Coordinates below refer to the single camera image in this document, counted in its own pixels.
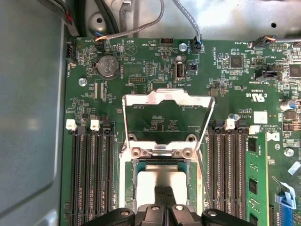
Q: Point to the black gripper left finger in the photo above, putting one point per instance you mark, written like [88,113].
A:
[152,214]

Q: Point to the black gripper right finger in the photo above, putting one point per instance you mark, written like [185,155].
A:
[183,214]

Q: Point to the silver CPU green edge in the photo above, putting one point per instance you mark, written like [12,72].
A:
[150,183]

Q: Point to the metal socket cover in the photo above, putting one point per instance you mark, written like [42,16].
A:
[141,99]

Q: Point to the black RAM slot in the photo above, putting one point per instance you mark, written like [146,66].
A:
[75,176]
[109,176]
[221,176]
[231,176]
[98,176]
[241,176]
[86,176]
[212,176]

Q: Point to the CPU socket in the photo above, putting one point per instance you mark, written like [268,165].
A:
[145,154]

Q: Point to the blue expansion slot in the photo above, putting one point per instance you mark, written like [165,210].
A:
[286,216]

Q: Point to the green RAM stick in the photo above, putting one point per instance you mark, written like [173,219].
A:
[256,164]

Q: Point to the pale blue plastic clip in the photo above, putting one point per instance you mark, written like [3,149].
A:
[288,197]

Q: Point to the green motherboard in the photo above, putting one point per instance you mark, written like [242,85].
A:
[223,108]

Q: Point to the silver internal USB port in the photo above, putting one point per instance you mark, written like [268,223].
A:
[179,71]

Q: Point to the round coin battery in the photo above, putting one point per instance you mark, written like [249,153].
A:
[107,67]

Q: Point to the black PC case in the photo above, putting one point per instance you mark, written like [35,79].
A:
[30,94]

